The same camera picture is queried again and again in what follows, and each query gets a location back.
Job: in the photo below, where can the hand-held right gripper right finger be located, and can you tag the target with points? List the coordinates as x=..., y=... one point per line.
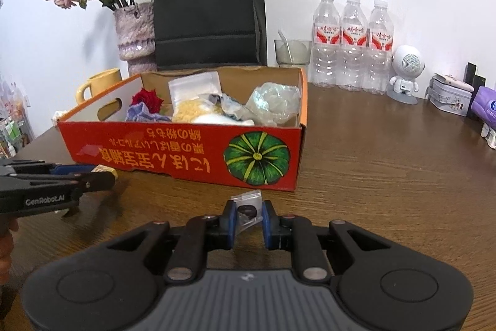
x=266, y=226

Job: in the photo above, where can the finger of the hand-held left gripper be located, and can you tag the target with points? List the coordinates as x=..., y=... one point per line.
x=97, y=180
x=71, y=169

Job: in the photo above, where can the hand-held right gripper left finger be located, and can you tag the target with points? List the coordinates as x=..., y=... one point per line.
x=231, y=226

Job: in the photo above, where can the beige cracker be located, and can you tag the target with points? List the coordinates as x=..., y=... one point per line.
x=106, y=172

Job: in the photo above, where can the small clear zip bag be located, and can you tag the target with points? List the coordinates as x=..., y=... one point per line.
x=245, y=212

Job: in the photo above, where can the orange cardboard box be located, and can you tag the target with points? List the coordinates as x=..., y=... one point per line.
x=174, y=156

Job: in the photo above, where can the red rose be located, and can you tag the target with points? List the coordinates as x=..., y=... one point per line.
x=149, y=100

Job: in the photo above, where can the blue white wrapper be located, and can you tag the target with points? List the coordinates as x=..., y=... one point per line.
x=232, y=106

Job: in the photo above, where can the white foam container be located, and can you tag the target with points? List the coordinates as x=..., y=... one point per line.
x=193, y=86

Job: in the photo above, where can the person's left hand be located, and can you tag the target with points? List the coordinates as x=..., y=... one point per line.
x=4, y=249

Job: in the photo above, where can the shelf of goods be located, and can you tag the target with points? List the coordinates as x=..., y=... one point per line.
x=13, y=117

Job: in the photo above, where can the blue purple cloth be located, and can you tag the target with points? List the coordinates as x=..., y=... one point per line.
x=145, y=115

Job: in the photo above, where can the yellow mug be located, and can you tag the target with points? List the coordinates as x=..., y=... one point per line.
x=100, y=83

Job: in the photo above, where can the crumpled clear plastic bag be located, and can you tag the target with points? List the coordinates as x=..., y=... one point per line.
x=275, y=104

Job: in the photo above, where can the purple mottled vase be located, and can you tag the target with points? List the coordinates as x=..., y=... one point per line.
x=135, y=36

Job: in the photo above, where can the glass cup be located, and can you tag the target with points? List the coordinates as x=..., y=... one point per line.
x=292, y=51

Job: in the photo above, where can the clear water bottle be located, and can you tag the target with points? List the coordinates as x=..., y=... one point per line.
x=379, y=51
x=352, y=48
x=326, y=44

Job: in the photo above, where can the white robot speaker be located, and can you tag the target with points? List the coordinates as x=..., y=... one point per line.
x=407, y=67

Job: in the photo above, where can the grey tin box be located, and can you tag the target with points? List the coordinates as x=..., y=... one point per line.
x=449, y=100

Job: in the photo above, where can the purple tissue pack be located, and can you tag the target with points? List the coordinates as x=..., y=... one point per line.
x=486, y=104

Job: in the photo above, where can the black upright block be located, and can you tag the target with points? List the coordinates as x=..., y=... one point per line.
x=476, y=77

